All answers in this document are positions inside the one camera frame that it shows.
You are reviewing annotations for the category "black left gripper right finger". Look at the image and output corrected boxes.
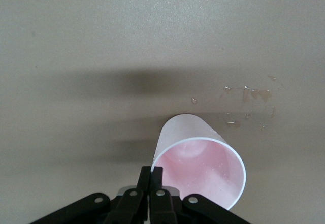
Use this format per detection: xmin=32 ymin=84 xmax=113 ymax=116
xmin=149 ymin=166 xmax=249 ymax=224

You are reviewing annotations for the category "pink plastic cup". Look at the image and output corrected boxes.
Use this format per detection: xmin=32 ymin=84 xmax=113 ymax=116
xmin=151 ymin=114 xmax=247 ymax=211

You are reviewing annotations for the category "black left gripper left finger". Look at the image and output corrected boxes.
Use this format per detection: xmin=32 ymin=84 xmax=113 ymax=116
xmin=29 ymin=166 xmax=151 ymax=224

